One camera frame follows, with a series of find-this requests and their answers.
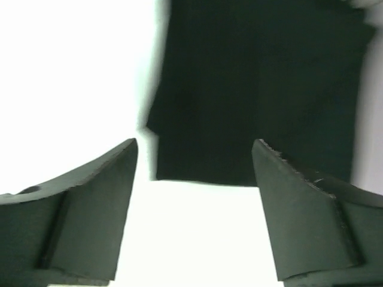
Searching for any black t shirt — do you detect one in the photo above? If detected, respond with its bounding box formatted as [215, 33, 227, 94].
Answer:
[146, 0, 376, 187]

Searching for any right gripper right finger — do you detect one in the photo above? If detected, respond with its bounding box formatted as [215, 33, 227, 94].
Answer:
[252, 140, 382, 286]

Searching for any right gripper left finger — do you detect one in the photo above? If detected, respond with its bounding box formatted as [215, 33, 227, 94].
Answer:
[1, 139, 138, 284]

